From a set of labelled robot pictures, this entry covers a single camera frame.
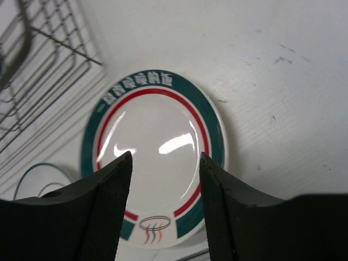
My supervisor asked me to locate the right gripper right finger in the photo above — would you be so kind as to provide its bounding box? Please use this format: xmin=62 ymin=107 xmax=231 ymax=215
xmin=199 ymin=153 xmax=347 ymax=260

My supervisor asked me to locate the white plate with flower motif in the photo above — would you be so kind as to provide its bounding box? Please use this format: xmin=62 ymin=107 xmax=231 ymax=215
xmin=13 ymin=162 xmax=77 ymax=200

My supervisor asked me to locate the metal wire dish rack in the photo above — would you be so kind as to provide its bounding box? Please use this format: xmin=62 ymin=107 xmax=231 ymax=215
xmin=1 ymin=1 xmax=104 ymax=175

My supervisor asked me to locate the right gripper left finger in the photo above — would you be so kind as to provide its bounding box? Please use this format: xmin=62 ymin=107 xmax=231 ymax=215
xmin=1 ymin=152 xmax=133 ymax=260

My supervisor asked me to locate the green red rimmed plate back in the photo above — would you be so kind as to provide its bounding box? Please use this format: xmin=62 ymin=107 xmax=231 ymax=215
xmin=80 ymin=70 xmax=229 ymax=249

